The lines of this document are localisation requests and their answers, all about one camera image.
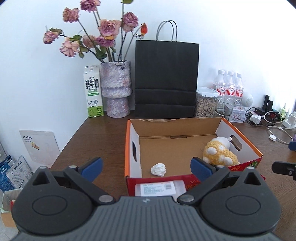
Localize white green milk carton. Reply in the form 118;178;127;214
83;65;104;118

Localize clear seed storage container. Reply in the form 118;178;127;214
195;87;219;118

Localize orange red cardboard box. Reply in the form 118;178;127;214
125;118;263;196

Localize white round speaker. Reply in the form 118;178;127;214
241;92;253;108

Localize black upright device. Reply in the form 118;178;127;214
262;95;273;113

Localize clear plastic cotton swab box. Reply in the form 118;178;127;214
135;180;187;199

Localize middle water bottle red label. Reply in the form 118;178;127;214
225;71;235;96

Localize white cable with round switch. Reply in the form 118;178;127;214
267;124;295;145

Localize white tissue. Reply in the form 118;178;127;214
151;163;166;177

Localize white charger block far right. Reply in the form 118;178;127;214
282;113;296;129

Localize blue white pamphlets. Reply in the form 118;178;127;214
1;156;32;192

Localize water bottle red label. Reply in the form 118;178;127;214
213;70;226;95
234;73;244;98
225;71;235;96

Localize white power adapter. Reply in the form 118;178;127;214
250;114;262;125

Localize dried pink rose bouquet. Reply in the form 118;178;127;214
43;0;149;64

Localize white floral tin box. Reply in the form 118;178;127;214
229;106;246;123

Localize black paper shopping bag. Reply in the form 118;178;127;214
134;20;199;119

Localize right water bottle red label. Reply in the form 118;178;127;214
234;73;244;98

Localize yellow white plush toy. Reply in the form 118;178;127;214
203;137;240;167

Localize purple textured vase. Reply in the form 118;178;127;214
100;61;132;118

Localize left water bottle red label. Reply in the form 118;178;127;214
213;70;226;95

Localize empty clear glass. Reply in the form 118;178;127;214
214;95;234;120

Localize white leaflet against wall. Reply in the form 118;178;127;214
19;130;60;168

